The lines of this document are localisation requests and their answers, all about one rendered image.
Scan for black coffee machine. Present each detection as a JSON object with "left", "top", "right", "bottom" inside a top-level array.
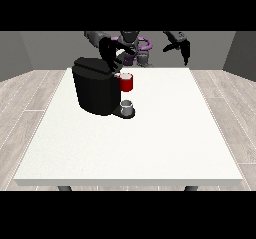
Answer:
[{"left": 71, "top": 57, "right": 136, "bottom": 119}]

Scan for grey robot trunk purple rings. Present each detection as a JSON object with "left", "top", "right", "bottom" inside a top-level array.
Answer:
[{"left": 110, "top": 31, "right": 154, "bottom": 68}]

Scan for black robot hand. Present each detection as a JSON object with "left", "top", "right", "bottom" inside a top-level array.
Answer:
[
  {"left": 98, "top": 37, "right": 137, "bottom": 73},
  {"left": 162, "top": 38, "right": 192, "bottom": 67}
]

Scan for small grey cup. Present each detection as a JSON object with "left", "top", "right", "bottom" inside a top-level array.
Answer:
[{"left": 120, "top": 99, "right": 135, "bottom": 117}]

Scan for red pod holder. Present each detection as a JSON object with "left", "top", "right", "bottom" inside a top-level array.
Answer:
[{"left": 118, "top": 73, "right": 134, "bottom": 93}]

